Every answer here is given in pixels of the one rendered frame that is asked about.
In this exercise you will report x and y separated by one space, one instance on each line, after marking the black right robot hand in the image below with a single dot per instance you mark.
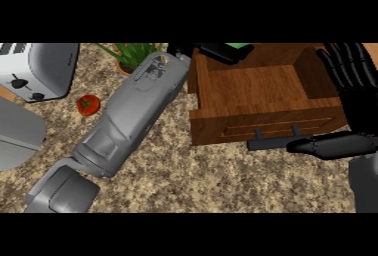
360 106

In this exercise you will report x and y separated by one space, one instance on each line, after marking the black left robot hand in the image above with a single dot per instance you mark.
222 51

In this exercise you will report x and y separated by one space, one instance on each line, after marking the green cup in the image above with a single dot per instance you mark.
240 45

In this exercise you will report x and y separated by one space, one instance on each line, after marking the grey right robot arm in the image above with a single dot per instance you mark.
366 186

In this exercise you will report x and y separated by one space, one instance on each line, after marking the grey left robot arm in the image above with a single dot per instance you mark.
128 113

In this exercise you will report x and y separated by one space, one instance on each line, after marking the wooden drawer box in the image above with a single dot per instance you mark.
256 86

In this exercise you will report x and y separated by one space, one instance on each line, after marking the wooden drawer front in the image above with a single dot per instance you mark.
231 128

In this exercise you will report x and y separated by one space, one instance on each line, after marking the green potted plant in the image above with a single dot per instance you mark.
134 53

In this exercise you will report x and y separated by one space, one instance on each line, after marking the red tomato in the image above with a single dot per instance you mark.
89 105

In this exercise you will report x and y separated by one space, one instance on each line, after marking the silver toaster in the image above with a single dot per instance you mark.
47 66

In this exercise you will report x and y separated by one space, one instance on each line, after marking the brown flat board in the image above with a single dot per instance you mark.
7 93

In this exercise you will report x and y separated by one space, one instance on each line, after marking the grey rounded appliance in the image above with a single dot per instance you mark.
17 133

